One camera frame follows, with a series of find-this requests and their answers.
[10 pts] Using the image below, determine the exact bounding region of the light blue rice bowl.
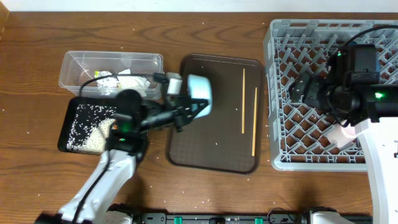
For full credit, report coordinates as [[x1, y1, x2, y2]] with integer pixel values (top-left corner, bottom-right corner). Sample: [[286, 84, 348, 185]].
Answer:
[[187, 74, 213, 119]]

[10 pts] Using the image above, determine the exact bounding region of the pink cup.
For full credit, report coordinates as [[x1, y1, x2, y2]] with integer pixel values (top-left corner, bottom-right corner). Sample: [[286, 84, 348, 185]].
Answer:
[[326, 124, 356, 148]]

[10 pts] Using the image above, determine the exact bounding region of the white napkin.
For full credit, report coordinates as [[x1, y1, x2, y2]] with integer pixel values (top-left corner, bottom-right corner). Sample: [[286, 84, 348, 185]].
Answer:
[[117, 69, 150, 93]]

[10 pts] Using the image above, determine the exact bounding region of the yellow snack wrapper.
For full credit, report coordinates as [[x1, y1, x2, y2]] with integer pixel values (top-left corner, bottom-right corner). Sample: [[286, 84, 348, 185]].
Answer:
[[94, 71, 119, 95]]

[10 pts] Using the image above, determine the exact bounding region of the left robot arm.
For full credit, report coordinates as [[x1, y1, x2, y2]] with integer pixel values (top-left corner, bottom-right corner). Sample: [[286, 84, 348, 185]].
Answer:
[[35, 89, 212, 223]]

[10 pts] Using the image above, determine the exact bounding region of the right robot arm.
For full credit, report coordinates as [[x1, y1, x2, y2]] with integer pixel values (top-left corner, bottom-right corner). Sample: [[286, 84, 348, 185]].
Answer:
[[289, 44, 397, 223]]

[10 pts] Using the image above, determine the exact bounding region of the grey dishwasher rack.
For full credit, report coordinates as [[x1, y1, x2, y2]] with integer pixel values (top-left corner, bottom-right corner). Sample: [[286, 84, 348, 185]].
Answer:
[[263, 19, 397, 172]]

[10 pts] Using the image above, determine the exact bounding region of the brown serving tray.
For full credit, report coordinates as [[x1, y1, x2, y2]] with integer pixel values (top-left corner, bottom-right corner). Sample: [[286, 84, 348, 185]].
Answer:
[[165, 54, 265, 174]]

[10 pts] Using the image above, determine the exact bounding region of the black plastic tray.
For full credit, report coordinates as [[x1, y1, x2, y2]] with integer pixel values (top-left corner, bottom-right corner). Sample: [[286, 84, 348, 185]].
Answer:
[[57, 96, 116, 152]]

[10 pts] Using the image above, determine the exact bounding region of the clear plastic bin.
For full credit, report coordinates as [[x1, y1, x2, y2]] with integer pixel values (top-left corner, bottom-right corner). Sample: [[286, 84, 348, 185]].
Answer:
[[58, 50, 164, 100]]

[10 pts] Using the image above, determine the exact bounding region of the spilled white rice pile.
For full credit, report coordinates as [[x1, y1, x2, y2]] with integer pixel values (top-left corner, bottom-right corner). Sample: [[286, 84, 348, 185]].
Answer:
[[66, 104, 116, 155]]

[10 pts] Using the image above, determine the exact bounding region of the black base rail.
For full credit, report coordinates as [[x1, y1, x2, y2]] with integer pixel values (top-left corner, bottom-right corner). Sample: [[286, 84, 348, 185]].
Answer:
[[130, 212, 374, 224]]

